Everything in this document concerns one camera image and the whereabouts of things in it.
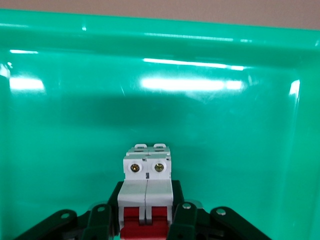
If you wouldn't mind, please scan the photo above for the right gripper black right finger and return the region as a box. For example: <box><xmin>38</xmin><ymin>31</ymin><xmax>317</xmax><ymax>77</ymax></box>
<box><xmin>166</xmin><ymin>179</ymin><xmax>272</xmax><ymax>240</ymax></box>

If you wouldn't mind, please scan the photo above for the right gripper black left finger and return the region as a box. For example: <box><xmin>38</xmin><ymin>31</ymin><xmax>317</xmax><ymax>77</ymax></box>
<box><xmin>14</xmin><ymin>181</ymin><xmax>125</xmax><ymax>240</ymax></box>

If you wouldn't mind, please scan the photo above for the white circuit breaker red switch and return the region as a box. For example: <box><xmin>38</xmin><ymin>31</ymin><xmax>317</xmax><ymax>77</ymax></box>
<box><xmin>117</xmin><ymin>142</ymin><xmax>175</xmax><ymax>240</ymax></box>

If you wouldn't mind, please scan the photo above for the green plastic tray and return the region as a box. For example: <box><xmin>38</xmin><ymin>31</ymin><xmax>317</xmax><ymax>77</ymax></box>
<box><xmin>0</xmin><ymin>8</ymin><xmax>320</xmax><ymax>240</ymax></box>

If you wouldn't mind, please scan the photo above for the brown table cover mat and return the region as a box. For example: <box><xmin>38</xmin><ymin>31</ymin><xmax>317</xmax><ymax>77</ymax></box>
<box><xmin>0</xmin><ymin>0</ymin><xmax>320</xmax><ymax>32</ymax></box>

